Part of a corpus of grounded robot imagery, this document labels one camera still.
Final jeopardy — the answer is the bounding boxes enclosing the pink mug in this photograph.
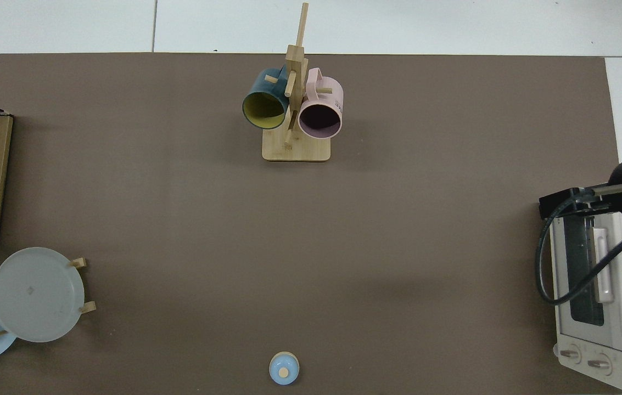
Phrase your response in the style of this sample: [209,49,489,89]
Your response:
[298,67,343,139]

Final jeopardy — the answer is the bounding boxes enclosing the wooden cup stand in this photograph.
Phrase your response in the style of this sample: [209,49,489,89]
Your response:
[262,3,332,162]

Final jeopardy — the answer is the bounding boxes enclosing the brown table cloth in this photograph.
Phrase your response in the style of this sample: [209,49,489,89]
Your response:
[0,53,621,395]

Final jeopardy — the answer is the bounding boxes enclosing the dark teal mug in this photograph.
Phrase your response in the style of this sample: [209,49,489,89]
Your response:
[242,67,289,130]

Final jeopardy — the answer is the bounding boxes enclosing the small blue round knob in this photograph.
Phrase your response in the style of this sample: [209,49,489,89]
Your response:
[269,352,300,386]

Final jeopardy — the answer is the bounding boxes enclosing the wooden plate rack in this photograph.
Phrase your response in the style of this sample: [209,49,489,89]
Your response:
[0,257,96,336]

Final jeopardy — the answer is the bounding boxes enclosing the grey plate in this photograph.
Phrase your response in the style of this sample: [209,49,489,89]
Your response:
[0,247,85,343]

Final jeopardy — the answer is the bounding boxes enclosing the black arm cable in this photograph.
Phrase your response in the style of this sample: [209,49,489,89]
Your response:
[535,184,622,305]

